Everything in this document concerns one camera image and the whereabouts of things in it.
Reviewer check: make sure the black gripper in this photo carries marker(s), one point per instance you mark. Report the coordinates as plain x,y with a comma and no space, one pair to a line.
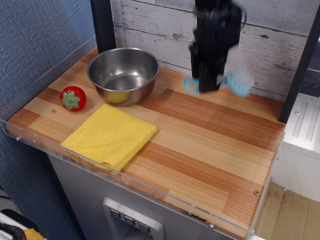
218,28

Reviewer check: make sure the light blue brush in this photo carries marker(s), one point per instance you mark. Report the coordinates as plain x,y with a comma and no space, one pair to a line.
238,81

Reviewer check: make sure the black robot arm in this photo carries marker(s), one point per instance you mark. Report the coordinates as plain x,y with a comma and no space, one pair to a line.
218,29

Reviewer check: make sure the yellow folded cloth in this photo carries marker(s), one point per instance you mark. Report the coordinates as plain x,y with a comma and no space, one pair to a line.
109,137

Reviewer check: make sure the stainless steel bowl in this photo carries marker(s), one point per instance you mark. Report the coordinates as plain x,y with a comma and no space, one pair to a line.
123,76

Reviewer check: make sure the red toy strawberry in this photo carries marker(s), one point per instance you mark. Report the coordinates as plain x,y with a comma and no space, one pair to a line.
73,98

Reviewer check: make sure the white toy sink counter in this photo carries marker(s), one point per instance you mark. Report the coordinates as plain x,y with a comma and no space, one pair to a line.
297,163

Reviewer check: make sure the grey toy fridge cabinet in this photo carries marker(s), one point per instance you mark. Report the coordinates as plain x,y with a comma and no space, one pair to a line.
86,189

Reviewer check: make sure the grey dispenser button panel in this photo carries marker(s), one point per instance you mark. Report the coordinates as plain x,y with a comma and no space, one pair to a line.
126,223

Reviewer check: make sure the black and yellow object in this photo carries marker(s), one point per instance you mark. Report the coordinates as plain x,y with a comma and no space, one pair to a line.
21,234

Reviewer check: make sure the black right frame post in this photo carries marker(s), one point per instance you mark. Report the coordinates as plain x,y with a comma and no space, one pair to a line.
301,69

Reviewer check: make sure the black frame post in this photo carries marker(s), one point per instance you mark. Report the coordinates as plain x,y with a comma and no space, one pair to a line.
103,25
301,69

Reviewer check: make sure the black left frame post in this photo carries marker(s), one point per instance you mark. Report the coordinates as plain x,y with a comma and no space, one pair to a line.
103,25

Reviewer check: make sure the clear acrylic guard rail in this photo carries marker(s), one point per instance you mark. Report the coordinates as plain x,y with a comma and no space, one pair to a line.
26,173

